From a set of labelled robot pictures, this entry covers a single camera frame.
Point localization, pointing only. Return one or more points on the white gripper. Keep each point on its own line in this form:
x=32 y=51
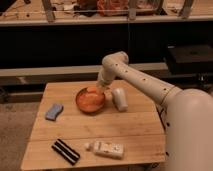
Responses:
x=104 y=79

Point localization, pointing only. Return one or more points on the orange pepper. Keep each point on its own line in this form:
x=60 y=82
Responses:
x=94 y=96

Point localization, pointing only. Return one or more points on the translucent plastic cup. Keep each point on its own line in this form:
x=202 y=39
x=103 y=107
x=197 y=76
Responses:
x=119 y=99

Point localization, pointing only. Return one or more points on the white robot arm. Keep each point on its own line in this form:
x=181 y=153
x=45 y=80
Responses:
x=189 y=114

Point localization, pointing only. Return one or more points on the orange ceramic bowl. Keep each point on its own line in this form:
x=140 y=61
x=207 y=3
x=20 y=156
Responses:
x=87 y=105

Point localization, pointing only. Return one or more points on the blue sponge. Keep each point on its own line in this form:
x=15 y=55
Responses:
x=53 y=112

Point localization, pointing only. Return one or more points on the wooden table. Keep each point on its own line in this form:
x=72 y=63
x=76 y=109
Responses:
x=138 y=129

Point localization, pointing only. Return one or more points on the white lotion bottle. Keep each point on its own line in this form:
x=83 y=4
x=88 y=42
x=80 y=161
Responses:
x=106 y=149

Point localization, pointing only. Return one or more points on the black striped rectangular block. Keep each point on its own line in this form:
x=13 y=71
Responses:
x=65 y=151

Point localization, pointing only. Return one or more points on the black box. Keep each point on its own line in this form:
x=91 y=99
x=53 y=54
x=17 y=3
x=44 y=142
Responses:
x=190 y=59

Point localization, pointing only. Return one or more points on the long wooden shelf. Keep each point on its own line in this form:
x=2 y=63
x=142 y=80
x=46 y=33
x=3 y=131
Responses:
x=91 y=12

